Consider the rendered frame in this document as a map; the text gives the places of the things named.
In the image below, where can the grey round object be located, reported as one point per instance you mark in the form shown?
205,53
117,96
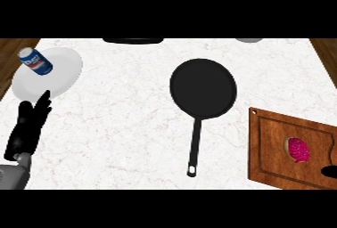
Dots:
249,39

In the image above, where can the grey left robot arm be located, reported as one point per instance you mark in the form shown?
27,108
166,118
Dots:
14,175

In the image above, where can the black frying pan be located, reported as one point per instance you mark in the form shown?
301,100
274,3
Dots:
203,88

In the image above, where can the brown wooden cutting board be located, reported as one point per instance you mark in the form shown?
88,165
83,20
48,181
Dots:
281,160

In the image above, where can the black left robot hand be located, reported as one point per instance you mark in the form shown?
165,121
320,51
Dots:
27,127

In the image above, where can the black flat object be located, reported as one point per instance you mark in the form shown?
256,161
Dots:
134,40

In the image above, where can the blue soda can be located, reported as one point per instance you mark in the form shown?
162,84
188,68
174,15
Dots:
36,61

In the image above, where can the white plate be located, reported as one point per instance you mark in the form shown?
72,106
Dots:
51,77

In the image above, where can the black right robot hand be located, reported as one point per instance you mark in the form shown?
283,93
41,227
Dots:
330,172

